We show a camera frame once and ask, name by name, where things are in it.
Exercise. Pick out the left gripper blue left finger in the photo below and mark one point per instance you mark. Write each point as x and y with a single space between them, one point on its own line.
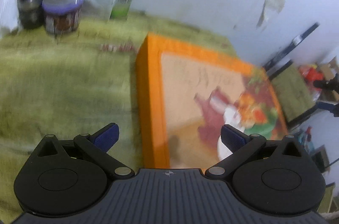
95 147

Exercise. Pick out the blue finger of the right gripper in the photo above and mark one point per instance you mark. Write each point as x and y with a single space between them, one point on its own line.
331 85
332 108

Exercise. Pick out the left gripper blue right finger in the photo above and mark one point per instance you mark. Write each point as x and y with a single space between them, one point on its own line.
243 148

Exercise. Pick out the orange mooncake gift box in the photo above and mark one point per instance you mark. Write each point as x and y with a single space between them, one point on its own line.
186 93

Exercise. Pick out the black leaning strip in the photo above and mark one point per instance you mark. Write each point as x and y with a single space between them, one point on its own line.
285 51

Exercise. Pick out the purple lidded porridge can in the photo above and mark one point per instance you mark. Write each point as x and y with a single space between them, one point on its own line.
61 16

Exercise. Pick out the dark glass jar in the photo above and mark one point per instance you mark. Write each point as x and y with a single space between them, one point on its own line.
31 13

